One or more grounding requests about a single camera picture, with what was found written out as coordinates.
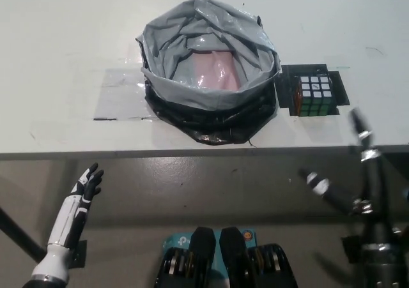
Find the dark right robot hand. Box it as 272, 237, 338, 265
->
297, 107, 401, 248

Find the black table leg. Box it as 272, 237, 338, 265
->
0, 206, 46, 262

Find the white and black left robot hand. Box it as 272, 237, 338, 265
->
31, 162, 105, 284

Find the rubik's cube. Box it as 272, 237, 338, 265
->
293, 76, 332, 117

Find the clear plastic tape sheet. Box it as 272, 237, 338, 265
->
92, 66, 160, 121

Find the grey and black plastic bag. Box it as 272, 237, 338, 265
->
134, 0, 282, 147

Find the black tape marker patch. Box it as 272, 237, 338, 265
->
275, 63, 351, 117

